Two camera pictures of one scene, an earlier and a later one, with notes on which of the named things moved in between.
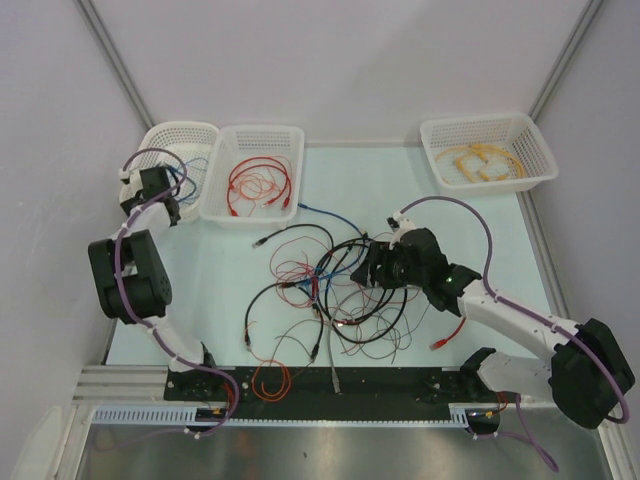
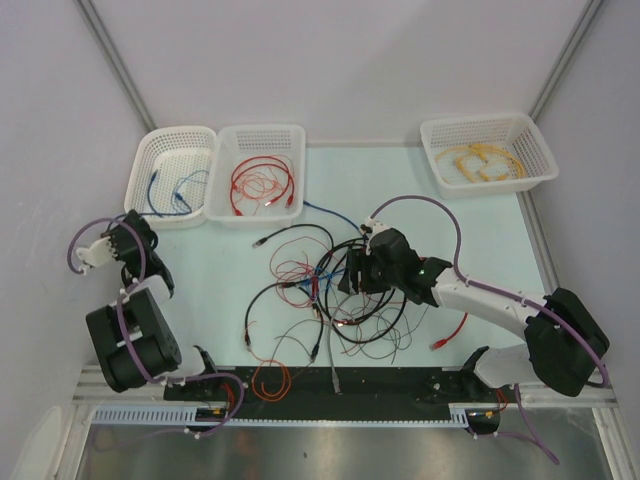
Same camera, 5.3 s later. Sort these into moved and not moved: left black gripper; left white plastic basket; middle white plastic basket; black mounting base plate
Moved: left black gripper
Not moved: black mounting base plate; left white plastic basket; middle white plastic basket
